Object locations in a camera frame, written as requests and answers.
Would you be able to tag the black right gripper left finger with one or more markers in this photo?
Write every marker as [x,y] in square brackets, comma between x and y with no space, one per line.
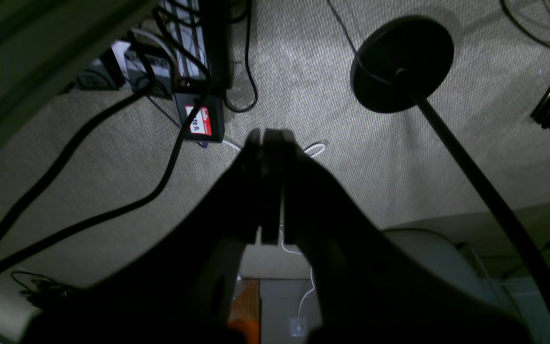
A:
[180,289]

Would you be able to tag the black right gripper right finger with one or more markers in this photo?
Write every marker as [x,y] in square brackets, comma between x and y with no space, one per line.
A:
[398,286]

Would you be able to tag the black box with red label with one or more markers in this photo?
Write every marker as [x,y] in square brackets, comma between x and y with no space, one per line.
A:
[207,125]

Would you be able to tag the black floor lamp stand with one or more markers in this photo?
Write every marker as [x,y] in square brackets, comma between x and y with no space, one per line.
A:
[397,68]

